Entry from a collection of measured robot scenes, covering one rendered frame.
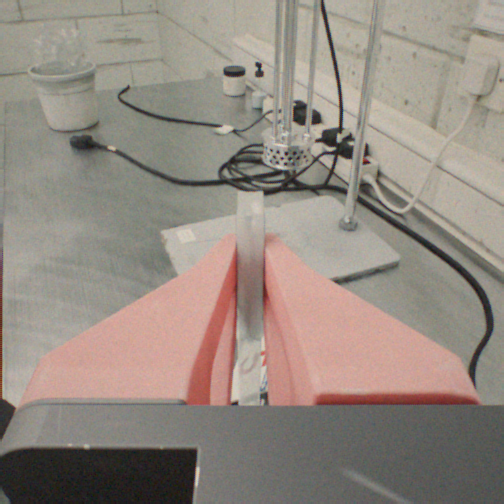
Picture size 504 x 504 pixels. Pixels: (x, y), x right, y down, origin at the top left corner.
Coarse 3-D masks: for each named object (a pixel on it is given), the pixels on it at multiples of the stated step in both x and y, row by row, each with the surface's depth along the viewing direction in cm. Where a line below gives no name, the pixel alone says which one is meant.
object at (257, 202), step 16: (256, 192) 11; (256, 208) 11; (256, 224) 11; (256, 240) 11; (256, 256) 11; (256, 272) 11; (256, 288) 12; (256, 304) 12; (256, 320) 12; (256, 336) 13
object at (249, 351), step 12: (252, 192) 12; (252, 216) 11; (240, 348) 14; (252, 348) 14; (240, 360) 14; (252, 360) 14; (240, 372) 14; (252, 372) 14; (240, 384) 15; (252, 384) 15; (240, 396) 15; (252, 396) 15
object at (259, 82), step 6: (258, 66) 113; (258, 72) 113; (252, 78) 115; (258, 78) 114; (264, 78) 114; (252, 84) 115; (258, 84) 114; (264, 84) 114; (252, 90) 116; (258, 90) 115; (264, 90) 115; (252, 96) 117; (258, 96) 116; (264, 96) 116; (252, 102) 118; (258, 102) 117; (258, 108) 118
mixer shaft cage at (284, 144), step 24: (288, 0) 52; (288, 24) 54; (312, 24) 51; (288, 48) 55; (312, 48) 52; (288, 72) 55; (312, 72) 54; (288, 96) 56; (312, 96) 55; (288, 120) 58; (264, 144) 58; (288, 144) 57; (312, 144) 58; (288, 168) 58
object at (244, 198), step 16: (240, 192) 11; (240, 208) 11; (240, 224) 11; (240, 240) 11; (240, 256) 11; (240, 272) 11; (240, 288) 12; (240, 304) 12; (240, 320) 12; (240, 336) 13
